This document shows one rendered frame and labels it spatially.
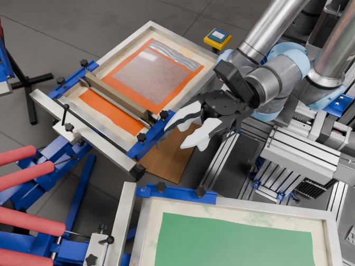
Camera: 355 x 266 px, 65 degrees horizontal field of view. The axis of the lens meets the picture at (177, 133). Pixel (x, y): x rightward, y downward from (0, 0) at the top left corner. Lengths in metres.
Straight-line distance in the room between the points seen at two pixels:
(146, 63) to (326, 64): 1.06
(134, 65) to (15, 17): 2.66
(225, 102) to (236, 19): 3.15
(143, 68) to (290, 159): 0.96
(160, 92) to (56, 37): 2.28
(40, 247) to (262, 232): 0.85
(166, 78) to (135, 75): 0.18
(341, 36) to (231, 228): 0.79
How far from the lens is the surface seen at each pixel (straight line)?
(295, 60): 0.68
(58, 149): 1.34
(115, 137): 1.35
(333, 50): 0.88
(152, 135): 1.32
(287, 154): 1.16
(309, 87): 0.96
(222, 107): 0.55
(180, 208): 1.22
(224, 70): 0.50
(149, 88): 1.55
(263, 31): 0.76
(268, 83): 0.61
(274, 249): 1.24
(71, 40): 3.53
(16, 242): 1.27
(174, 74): 1.62
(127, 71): 1.66
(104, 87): 1.46
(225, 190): 2.07
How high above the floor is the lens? 2.12
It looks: 58 degrees down
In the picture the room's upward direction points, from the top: straight up
